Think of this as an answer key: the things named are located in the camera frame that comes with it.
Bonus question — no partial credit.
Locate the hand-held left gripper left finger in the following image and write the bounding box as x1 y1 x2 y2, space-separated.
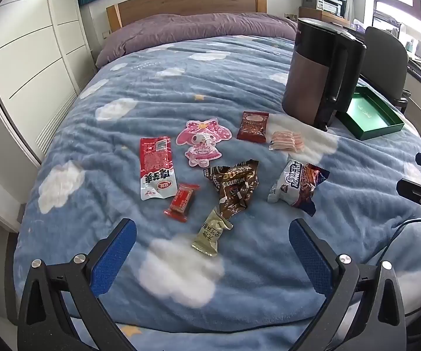
17 218 138 351

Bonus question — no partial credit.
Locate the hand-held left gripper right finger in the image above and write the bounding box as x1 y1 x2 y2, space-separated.
288 218 407 351

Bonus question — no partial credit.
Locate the white and blue wafer packet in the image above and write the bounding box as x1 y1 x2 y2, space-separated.
267 158 331 216

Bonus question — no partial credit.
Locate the green shallow box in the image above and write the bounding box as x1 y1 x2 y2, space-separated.
336 84 405 141

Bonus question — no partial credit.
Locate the small red candy packet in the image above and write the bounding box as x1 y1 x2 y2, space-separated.
164 183 201 223

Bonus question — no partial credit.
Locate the beige candy packet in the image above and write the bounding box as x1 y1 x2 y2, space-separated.
191 207 234 256

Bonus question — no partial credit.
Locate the red and white snack packet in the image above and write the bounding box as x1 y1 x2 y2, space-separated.
138 136 177 201

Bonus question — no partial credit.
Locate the brown snack wrapper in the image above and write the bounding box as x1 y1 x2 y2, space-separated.
205 159 260 223

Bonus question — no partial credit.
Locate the pink sausage packet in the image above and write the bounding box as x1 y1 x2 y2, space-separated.
269 130 304 153

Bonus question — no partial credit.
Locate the dark red snack packet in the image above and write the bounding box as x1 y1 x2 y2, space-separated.
236 111 270 143

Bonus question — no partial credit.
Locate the pink cartoon character candy packet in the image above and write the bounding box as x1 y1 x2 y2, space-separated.
176 118 223 168

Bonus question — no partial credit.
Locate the grey office chair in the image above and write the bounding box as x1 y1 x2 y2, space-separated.
359 26 410 112

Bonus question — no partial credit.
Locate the brown and black electric kettle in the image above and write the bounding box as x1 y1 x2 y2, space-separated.
282 18 368 132

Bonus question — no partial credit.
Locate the wooden nightstand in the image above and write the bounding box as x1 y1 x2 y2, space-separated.
298 6 352 28

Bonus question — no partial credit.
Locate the white printer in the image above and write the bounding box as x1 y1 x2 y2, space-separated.
316 0 348 17

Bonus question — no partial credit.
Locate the blue cloud print blanket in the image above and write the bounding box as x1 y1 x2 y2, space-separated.
13 35 421 337

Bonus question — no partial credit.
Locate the white sliding wardrobe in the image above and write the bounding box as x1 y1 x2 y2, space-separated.
0 0 99 165

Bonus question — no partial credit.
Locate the purple pillow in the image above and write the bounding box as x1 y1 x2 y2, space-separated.
96 12 299 68

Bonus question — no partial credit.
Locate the wooden headboard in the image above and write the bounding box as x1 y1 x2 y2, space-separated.
106 0 268 33

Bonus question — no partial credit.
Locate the black cable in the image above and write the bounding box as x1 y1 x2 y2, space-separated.
375 219 421 266

